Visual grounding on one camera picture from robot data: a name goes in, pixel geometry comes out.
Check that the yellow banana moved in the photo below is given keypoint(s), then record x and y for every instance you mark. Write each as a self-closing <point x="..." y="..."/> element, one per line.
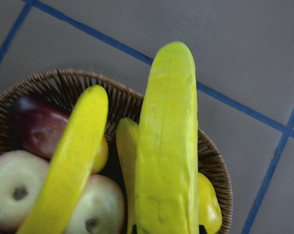
<point x="166" y="199"/>
<point x="127" y="134"/>

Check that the brown wicker basket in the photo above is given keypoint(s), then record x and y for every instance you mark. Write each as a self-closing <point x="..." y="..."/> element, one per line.
<point x="63" y="87"/>

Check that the yellow lemon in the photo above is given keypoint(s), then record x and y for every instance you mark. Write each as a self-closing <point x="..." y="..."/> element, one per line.
<point x="101" y="157"/>

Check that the yellow banana beside apples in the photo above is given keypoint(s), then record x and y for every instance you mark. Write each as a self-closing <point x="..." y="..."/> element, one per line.
<point x="71" y="165"/>

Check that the dark red apple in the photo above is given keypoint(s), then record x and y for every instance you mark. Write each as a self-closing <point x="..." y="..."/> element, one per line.
<point x="37" y="124"/>

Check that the pale pink apple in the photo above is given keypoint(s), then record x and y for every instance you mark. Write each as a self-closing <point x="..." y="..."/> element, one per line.
<point x="22" y="175"/>

